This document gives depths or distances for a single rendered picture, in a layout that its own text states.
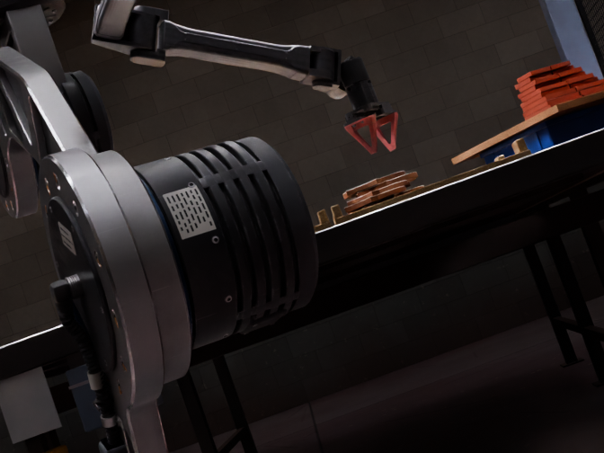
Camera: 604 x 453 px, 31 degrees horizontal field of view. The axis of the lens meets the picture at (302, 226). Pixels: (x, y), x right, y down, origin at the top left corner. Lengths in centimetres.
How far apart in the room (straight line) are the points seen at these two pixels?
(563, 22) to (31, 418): 262
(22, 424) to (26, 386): 7
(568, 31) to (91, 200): 330
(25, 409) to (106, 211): 126
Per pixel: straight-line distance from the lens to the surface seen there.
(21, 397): 213
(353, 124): 224
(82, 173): 93
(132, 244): 89
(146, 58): 217
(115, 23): 210
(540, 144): 275
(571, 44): 408
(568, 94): 304
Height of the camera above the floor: 80
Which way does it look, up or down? 4 degrees up
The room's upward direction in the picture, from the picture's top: 20 degrees counter-clockwise
